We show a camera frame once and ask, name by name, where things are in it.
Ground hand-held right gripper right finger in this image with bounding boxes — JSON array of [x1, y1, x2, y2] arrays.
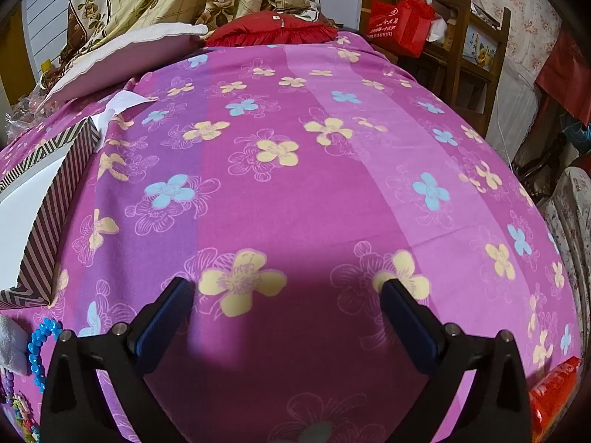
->
[[379, 279, 534, 443]]

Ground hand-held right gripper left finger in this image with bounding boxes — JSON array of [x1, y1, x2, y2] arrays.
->
[[41, 278, 197, 443]]

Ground grey plush ornament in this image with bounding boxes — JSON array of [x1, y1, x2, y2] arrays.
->
[[0, 316, 31, 375]]

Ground striped cardboard box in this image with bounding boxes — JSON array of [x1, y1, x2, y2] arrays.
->
[[0, 117, 101, 309]]

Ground multicolour bead bracelet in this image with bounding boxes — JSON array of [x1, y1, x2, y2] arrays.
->
[[0, 390, 43, 443]]

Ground pink floral bedsheet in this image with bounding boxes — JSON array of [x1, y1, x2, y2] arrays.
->
[[0, 32, 583, 443]]

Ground red plastic packet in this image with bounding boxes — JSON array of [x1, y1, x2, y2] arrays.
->
[[529, 357, 581, 443]]

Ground white floral cloth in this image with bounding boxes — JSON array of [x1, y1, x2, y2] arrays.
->
[[539, 166, 591, 311]]

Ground white paper sheet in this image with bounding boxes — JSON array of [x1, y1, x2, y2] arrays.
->
[[93, 91, 158, 148]]

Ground clear plastic bags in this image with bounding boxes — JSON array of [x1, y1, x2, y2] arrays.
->
[[4, 87, 52, 140]]

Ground wooden chair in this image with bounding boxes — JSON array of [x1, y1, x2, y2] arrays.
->
[[413, 0, 513, 135]]

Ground pink pillow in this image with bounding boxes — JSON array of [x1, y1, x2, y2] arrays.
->
[[45, 33, 208, 103]]

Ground red cloth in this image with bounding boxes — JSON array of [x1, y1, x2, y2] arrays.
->
[[536, 28, 591, 126]]

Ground red shopping bag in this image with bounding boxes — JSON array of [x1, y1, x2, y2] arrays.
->
[[367, 0, 437, 59]]

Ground red frilled cushion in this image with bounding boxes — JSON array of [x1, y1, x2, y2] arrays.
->
[[205, 10, 341, 49]]

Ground white slatted headboard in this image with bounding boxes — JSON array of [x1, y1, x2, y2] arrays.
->
[[21, 0, 75, 89]]

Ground floral curtain cloth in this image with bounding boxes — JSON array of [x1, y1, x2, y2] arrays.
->
[[471, 0, 565, 77]]

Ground blue bead bracelet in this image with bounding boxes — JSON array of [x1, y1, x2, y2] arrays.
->
[[27, 320, 64, 394]]

